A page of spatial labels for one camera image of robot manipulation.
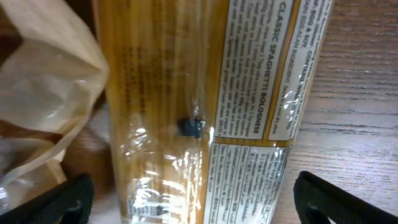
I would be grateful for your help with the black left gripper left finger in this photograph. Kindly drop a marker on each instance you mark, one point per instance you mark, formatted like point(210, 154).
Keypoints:
point(69, 202)

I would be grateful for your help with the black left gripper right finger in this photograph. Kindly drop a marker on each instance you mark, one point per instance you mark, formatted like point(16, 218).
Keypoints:
point(318, 201)

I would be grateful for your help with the beige brown snack bag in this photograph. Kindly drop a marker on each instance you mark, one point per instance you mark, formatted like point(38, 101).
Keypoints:
point(52, 73)

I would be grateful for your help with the spaghetti packet red ends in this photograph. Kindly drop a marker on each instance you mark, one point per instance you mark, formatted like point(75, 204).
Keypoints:
point(205, 101)

